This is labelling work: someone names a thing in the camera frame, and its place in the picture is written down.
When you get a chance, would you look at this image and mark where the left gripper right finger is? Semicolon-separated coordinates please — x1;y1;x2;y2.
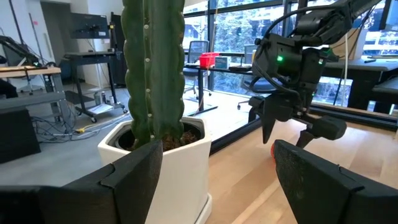
273;139;398;224

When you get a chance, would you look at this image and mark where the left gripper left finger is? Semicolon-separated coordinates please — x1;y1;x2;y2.
0;139;164;224

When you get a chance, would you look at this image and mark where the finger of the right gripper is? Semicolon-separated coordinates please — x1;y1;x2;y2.
295;114;348;149
248;94;295;145

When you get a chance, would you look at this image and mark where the blue box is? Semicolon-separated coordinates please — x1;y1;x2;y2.
214;55;231;70

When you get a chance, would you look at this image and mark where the black side table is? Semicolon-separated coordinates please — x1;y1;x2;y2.
182;63;259;116

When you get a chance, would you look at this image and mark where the red plastic bin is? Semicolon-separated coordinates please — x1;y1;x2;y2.
198;52;221;69

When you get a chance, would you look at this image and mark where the black box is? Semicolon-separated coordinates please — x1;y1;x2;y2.
0;107;42;165

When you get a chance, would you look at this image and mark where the grey mesh office chair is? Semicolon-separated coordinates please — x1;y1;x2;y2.
182;40;213;98

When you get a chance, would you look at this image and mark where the white plant pot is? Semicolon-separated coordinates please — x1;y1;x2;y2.
97;115;213;224

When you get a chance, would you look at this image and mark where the tall green cactus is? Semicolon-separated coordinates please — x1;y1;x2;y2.
120;0;187;150

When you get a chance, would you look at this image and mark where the wooden top grey table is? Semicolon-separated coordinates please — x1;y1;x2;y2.
0;65;75;131

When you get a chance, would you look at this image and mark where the black rolling cart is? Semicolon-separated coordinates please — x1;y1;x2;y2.
63;49;129;124

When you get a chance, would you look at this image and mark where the black mounted screen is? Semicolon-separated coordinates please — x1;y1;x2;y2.
70;12;111;40

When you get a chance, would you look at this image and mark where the white cable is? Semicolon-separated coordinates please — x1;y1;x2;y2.
340;30;349;108

